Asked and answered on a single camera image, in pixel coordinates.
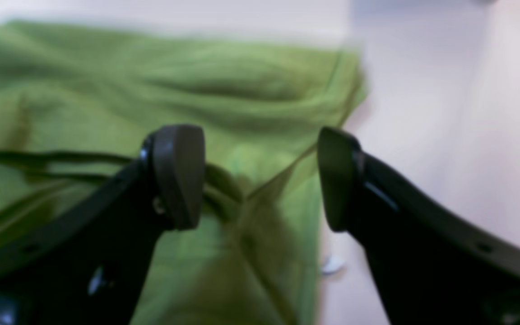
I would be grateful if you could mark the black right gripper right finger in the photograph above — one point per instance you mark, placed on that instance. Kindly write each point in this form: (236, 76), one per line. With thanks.
(430, 267)

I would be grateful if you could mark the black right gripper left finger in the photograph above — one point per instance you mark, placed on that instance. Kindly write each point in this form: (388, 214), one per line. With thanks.
(88, 266)

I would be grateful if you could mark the green T-shirt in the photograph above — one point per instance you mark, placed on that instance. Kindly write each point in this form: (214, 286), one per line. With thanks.
(76, 103)

